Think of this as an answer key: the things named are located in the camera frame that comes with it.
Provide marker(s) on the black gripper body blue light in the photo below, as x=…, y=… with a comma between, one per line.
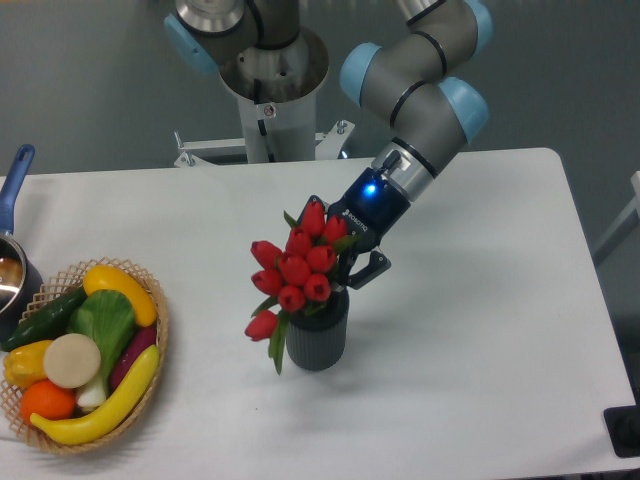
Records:
x=370, y=207

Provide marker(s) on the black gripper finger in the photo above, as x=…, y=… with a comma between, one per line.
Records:
x=314, y=198
x=376, y=265

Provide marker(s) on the red tulip bouquet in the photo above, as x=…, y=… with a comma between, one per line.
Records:
x=296, y=279

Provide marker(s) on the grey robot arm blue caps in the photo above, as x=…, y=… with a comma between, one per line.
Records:
x=274, y=67

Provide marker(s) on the dark grey ribbed vase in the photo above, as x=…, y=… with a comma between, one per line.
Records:
x=317, y=342

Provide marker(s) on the purple toy sweet potato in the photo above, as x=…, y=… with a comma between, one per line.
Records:
x=141, y=340

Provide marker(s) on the yellow toy squash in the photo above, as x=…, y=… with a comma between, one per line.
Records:
x=106, y=277

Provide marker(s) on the green toy bok choy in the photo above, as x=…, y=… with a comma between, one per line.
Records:
x=107, y=317

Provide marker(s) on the woven wicker basket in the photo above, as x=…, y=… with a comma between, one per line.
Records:
x=64, y=281

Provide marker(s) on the black device at table edge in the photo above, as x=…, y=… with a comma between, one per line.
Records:
x=623, y=428

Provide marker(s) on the dark green toy cucumber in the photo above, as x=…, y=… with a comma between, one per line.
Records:
x=48, y=322

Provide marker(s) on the beige round disc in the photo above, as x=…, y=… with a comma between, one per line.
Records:
x=71, y=361

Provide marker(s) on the yellow toy bell pepper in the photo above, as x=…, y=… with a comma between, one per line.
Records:
x=24, y=366

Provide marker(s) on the yellow toy banana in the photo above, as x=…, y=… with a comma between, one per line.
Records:
x=112, y=413

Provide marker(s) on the orange toy fruit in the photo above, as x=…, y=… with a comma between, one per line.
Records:
x=48, y=400

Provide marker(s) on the white metal base frame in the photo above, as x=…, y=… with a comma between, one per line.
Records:
x=291, y=146

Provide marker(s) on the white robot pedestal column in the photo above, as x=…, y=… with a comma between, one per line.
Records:
x=266, y=107

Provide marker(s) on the white frame at right edge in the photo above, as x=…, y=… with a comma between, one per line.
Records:
x=620, y=228

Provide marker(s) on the blue handled saucepan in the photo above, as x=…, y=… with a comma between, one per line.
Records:
x=20, y=280

